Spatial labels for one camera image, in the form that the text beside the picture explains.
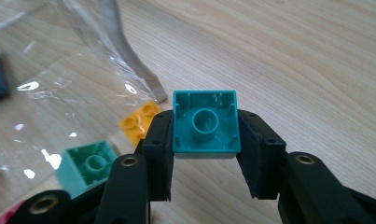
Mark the clear plastic bag white trim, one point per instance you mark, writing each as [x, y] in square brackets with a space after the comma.
[126, 56]

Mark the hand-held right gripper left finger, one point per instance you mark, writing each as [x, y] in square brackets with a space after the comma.
[129, 186]

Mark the mint green toy block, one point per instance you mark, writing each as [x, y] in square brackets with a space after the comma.
[80, 169]

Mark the teal toy block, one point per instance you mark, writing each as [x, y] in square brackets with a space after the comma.
[204, 124]

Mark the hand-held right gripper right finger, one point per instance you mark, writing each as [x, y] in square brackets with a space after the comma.
[310, 193]

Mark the orange toy block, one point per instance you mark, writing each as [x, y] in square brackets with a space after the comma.
[136, 124]

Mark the red toy block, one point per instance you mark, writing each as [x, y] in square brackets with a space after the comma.
[8, 215]

